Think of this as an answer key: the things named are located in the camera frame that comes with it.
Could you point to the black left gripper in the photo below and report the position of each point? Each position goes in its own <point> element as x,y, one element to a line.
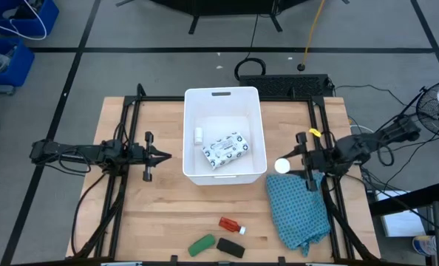
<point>148,157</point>

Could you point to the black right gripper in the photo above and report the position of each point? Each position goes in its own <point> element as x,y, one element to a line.
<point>317,160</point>

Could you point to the orange pill bottle white cap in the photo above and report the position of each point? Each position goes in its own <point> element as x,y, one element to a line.
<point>282,166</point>

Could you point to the white patterned wipes pack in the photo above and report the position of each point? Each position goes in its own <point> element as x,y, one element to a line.
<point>225,149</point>

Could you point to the red bottle white cap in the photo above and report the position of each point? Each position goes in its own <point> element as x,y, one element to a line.
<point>228,224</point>

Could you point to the green block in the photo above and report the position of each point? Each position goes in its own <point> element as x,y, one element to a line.
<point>201,245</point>

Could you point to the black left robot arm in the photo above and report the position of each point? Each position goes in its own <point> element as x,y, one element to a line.
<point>79,153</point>

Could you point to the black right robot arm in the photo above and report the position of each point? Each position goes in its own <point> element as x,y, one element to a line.
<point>367,146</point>

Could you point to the white plastic basket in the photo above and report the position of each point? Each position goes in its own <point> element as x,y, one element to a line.
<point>223,107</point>

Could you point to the blue plastic storage bin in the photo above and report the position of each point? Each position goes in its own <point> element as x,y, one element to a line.
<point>38,22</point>
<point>20,70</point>

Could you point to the yellow tag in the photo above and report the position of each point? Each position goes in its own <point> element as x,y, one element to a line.
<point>315,132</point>

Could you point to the blue patterned cloth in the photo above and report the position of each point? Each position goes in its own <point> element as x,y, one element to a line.
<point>297,214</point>

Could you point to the black rectangular block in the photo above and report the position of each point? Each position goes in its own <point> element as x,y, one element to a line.
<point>230,247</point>

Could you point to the black beam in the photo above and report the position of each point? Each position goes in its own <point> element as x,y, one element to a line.
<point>408,201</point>

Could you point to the white flat box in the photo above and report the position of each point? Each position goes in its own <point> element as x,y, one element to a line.
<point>400,221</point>

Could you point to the black standing fan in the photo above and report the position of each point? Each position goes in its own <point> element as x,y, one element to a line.
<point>435,103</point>

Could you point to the white tape roll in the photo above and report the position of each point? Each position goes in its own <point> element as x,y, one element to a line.
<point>423,245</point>

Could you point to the black table stand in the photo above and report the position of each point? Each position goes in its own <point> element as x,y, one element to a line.
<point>227,5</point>

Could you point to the black metal rig frame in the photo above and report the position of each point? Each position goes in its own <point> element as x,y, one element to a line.
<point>131,111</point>

